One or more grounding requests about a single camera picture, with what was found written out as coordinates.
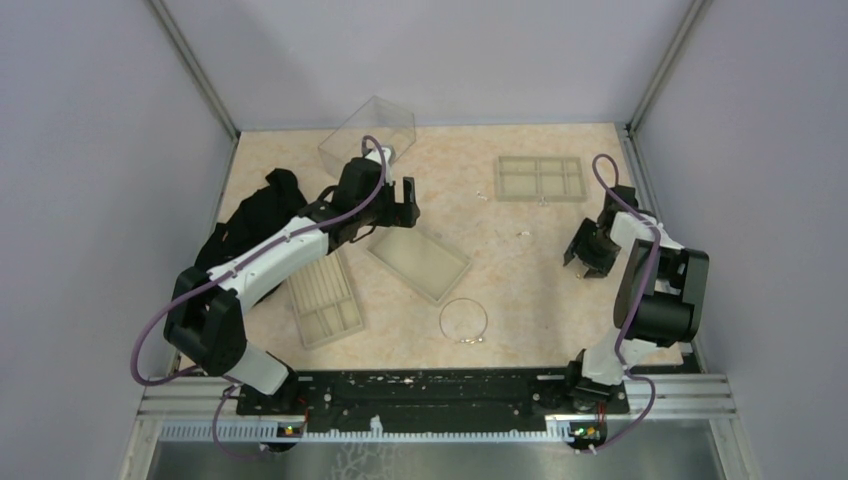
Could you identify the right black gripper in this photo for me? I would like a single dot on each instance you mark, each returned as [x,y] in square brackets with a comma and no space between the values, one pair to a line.
[597,267]

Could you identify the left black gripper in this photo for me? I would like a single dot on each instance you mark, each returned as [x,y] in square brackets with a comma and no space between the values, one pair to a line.
[401,214]

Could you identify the clear plastic box cover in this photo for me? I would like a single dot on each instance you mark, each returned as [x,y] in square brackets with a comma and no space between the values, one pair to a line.
[392,125]

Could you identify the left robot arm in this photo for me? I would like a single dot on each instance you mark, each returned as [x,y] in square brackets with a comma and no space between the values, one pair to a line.
[205,318]

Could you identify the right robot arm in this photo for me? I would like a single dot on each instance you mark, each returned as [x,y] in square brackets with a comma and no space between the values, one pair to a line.
[659,300]

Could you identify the beige compartment tray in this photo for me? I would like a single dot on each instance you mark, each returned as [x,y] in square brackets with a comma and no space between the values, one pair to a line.
[540,179]

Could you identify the black cloth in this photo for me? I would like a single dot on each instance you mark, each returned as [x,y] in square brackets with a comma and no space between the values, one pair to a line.
[256,218]

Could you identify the beige slotted ring tray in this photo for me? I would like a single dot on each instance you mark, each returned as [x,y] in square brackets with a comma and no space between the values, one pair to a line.
[325,304]

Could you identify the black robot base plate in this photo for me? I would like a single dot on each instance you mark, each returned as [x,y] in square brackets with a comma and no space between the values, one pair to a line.
[452,401]

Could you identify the white slotted cable duct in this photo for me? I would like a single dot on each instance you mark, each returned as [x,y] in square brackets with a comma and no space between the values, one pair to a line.
[270,431]

